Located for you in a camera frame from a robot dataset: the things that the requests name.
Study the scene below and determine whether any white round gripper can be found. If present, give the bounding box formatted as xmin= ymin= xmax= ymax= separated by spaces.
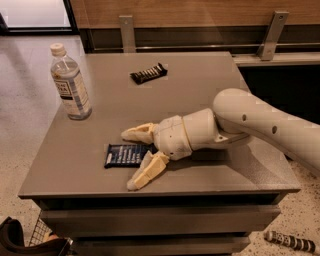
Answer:
xmin=121 ymin=115 xmax=192 ymax=191

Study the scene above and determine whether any blue rxbar blueberry bar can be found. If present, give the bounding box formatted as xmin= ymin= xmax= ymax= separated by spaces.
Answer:
xmin=104 ymin=144 xmax=157 ymax=169

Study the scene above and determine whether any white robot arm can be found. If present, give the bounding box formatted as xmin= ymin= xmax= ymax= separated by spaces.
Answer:
xmin=121 ymin=88 xmax=320 ymax=191

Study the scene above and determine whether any black snack bar wrapper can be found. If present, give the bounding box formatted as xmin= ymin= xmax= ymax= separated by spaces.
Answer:
xmin=130 ymin=63 xmax=168 ymax=85

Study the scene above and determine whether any grey cabinet with drawers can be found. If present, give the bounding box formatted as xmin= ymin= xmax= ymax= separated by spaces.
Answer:
xmin=19 ymin=52 xmax=300 ymax=256

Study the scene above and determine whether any clear plastic water bottle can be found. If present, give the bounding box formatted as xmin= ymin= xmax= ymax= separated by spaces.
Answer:
xmin=50 ymin=43 xmax=92 ymax=120

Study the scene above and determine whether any black white bar on floor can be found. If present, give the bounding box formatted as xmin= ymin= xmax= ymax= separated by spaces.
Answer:
xmin=264 ymin=231 xmax=320 ymax=255

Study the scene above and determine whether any left metal wall bracket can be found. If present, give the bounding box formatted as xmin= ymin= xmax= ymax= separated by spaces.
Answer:
xmin=119 ymin=15 xmax=136 ymax=53

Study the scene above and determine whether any metal wall bracket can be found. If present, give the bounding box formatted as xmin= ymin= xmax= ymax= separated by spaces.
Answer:
xmin=119 ymin=15 xmax=136 ymax=53
xmin=257 ymin=11 xmax=289 ymax=61

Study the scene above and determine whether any wire mesh basket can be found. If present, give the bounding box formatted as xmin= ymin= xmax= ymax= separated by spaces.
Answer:
xmin=28 ymin=215 xmax=52 ymax=246

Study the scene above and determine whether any right metal wall bracket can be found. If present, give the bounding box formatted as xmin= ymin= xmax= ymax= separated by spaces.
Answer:
xmin=257 ymin=11 xmax=289 ymax=61

